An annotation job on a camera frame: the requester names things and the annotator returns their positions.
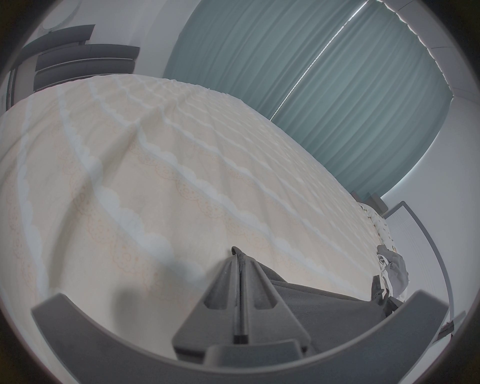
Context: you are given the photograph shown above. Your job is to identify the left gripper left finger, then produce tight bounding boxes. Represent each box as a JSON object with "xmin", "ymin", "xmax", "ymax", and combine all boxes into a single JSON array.
[{"xmin": 172, "ymin": 257, "xmax": 239, "ymax": 356}]

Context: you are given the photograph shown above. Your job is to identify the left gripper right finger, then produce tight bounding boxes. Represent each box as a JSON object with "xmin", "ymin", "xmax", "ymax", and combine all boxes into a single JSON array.
[{"xmin": 242, "ymin": 260, "xmax": 311, "ymax": 353}]

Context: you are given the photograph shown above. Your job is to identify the black T-shirt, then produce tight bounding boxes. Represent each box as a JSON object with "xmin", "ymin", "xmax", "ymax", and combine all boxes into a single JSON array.
[{"xmin": 230, "ymin": 245, "xmax": 406, "ymax": 340}]

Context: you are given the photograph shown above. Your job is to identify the bed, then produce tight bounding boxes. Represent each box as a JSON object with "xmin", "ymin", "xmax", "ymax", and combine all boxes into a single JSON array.
[{"xmin": 0, "ymin": 74, "xmax": 456, "ymax": 357}]

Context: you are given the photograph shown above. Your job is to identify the black garment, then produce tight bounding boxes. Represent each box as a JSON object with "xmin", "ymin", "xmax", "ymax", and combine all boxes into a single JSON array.
[{"xmin": 369, "ymin": 275, "xmax": 400, "ymax": 314}]

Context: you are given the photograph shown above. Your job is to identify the grey and white shorts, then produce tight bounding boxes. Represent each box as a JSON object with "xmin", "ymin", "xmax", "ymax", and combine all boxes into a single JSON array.
[{"xmin": 376, "ymin": 244, "xmax": 409, "ymax": 301}]

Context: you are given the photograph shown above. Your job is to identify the white printed pillow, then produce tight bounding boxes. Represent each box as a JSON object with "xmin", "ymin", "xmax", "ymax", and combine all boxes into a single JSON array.
[{"xmin": 356, "ymin": 202, "xmax": 398, "ymax": 252}]

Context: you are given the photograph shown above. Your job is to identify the grey bedside table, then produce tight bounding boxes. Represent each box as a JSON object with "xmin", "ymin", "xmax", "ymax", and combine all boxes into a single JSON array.
[{"xmin": 350, "ymin": 189, "xmax": 391, "ymax": 214}]

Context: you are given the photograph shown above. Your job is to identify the blue-green curtain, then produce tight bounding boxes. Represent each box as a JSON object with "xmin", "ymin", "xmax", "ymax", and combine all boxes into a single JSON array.
[
  {"xmin": 271, "ymin": 2, "xmax": 454, "ymax": 198},
  {"xmin": 163, "ymin": 0, "xmax": 376, "ymax": 121}
]

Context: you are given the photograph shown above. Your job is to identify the black chest of drawers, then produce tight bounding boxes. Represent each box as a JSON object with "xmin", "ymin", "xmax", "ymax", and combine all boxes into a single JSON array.
[{"xmin": 7, "ymin": 24, "xmax": 141, "ymax": 109}]

